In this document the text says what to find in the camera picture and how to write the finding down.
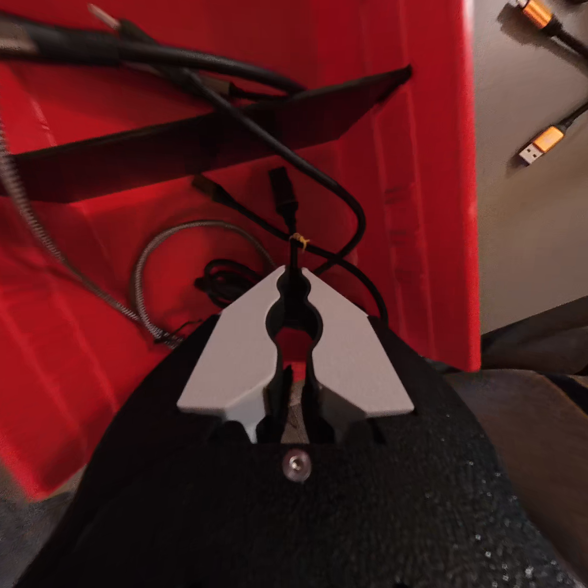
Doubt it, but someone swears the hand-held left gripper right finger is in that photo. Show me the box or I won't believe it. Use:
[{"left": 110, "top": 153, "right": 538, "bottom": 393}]
[{"left": 301, "top": 268, "right": 415, "bottom": 444}]

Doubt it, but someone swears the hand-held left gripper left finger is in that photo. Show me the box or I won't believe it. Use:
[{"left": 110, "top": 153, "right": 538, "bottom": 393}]
[{"left": 177, "top": 265, "right": 295, "bottom": 444}]

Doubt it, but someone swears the silver braided cable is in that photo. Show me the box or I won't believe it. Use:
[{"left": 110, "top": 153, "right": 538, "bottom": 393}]
[{"left": 0, "top": 115, "right": 277, "bottom": 346}]

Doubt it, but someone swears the red plastic bin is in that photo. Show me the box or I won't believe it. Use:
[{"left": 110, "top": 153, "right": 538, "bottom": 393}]
[{"left": 0, "top": 0, "right": 482, "bottom": 501}]

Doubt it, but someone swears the black cable with yellow tie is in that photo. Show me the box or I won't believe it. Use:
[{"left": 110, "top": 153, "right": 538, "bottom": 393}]
[{"left": 191, "top": 167, "right": 356, "bottom": 331}]

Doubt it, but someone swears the black bin divider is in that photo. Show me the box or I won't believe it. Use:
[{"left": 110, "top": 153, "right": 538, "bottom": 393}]
[{"left": 0, "top": 64, "right": 413, "bottom": 204}]

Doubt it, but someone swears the thin long black cable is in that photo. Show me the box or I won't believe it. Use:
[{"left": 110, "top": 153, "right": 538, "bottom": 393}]
[{"left": 87, "top": 2, "right": 390, "bottom": 322}]

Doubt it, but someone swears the black cable with blue tie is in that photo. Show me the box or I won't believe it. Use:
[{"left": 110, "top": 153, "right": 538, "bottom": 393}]
[{"left": 498, "top": 0, "right": 588, "bottom": 167}]

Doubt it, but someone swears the thick black cable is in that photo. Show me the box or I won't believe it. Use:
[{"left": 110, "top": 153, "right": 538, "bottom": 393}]
[{"left": 0, "top": 18, "right": 307, "bottom": 99}]

